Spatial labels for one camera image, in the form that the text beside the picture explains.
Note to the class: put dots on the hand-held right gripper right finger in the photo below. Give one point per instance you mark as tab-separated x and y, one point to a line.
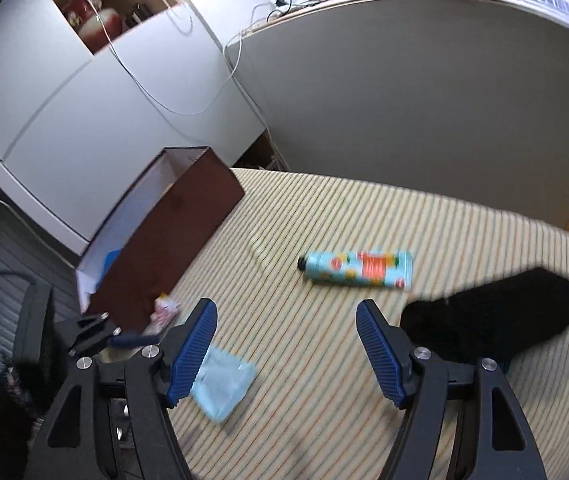
382	355

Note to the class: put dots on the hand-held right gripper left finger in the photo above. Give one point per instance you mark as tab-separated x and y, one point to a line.
192	355

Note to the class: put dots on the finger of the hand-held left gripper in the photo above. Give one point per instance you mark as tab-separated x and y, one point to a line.
129	340
92	320

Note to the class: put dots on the brown cardboard box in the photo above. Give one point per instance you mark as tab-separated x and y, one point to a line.
174	240

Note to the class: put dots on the light blue packet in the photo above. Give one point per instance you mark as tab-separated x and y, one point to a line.
227	385

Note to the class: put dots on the pink candy wrapper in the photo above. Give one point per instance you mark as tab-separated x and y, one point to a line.
164	310

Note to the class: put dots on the colourful printed tube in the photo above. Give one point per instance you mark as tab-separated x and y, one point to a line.
359	269

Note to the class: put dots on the black cloth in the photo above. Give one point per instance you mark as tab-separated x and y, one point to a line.
489	320

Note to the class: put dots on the striped tablecloth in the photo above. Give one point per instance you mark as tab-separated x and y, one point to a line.
364	210

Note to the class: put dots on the white cabinet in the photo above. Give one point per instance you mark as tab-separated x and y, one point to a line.
64	125

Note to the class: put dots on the red pot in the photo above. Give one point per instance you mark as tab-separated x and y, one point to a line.
107	25

